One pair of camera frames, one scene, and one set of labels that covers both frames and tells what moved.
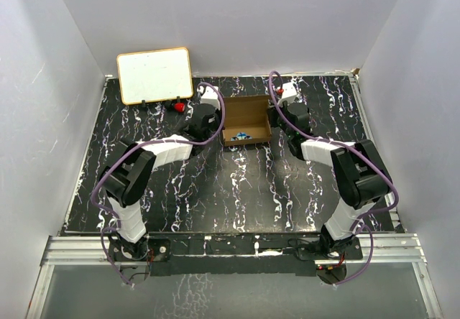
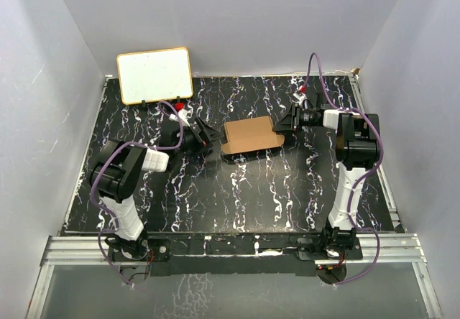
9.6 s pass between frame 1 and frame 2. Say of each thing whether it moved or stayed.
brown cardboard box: moved
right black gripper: moved
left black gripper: moved
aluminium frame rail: stayed
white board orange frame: stayed
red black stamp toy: stayed
